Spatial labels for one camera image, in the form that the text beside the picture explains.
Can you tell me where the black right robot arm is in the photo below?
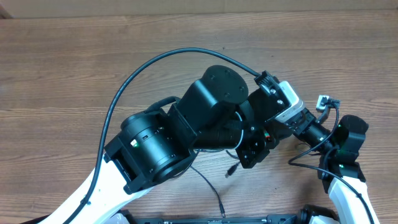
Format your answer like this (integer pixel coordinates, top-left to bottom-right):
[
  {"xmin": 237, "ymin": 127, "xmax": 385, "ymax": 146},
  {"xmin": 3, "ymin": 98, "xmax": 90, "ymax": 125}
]
[{"xmin": 287, "ymin": 109, "xmax": 379, "ymax": 223}]

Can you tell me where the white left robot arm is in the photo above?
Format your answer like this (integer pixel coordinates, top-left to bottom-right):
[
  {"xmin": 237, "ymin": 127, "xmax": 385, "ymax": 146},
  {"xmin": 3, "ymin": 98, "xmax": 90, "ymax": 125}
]
[{"xmin": 37, "ymin": 65, "xmax": 302, "ymax": 223}]

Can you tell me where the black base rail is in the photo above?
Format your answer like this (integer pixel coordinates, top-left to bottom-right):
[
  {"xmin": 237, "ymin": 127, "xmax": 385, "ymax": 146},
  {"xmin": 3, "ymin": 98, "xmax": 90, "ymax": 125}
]
[{"xmin": 121, "ymin": 210, "xmax": 339, "ymax": 224}]

